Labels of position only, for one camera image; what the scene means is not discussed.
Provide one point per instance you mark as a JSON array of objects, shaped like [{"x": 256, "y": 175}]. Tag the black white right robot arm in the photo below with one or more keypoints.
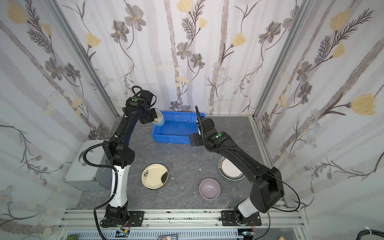
[{"x": 267, "y": 185}]

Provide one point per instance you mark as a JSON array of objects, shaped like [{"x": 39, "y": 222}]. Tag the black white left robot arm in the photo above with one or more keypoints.
[{"x": 121, "y": 156}]

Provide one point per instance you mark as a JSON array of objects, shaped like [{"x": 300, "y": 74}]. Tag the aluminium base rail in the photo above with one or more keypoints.
[{"x": 186, "y": 225}]

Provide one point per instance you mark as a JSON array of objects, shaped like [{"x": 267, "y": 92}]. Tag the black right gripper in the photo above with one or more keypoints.
[{"x": 196, "y": 139}]

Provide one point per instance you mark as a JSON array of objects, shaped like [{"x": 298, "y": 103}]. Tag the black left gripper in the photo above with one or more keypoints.
[{"x": 151, "y": 115}]

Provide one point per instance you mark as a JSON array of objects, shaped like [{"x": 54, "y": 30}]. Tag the lilac ceramic bowl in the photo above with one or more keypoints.
[{"x": 209, "y": 189}]

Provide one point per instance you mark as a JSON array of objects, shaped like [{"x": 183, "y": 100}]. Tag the grey metal case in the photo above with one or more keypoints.
[{"x": 87, "y": 178}]

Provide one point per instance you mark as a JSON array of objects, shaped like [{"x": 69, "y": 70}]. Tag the green rimmed white plate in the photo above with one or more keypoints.
[{"x": 228, "y": 170}]

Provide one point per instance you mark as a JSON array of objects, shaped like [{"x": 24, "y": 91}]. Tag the blue plastic bin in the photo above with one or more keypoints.
[{"x": 177, "y": 128}]

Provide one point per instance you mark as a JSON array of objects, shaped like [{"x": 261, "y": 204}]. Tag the cream ceramic mug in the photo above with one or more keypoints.
[{"x": 159, "y": 120}]

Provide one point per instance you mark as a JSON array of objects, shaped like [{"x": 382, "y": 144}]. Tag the yellow floral plate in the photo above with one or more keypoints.
[{"x": 155, "y": 176}]

